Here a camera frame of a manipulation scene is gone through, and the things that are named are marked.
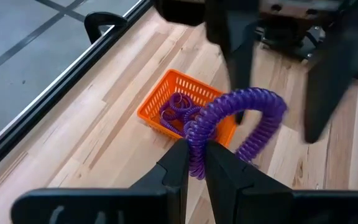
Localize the black metal table frame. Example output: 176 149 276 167
0 0 358 181

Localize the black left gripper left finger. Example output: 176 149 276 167
11 138 190 224

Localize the orange plastic basket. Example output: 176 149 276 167
137 68 239 149

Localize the black table clamp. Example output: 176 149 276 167
84 11 129 44

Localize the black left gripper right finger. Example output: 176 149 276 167
205 141 358 224

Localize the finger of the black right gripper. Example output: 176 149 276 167
154 0 260 124
303 0 358 144

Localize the purple spring coil keychain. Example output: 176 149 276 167
168 91 196 114
183 86 288 181
160 118 188 138
158 105 181 125
181 105 203 125

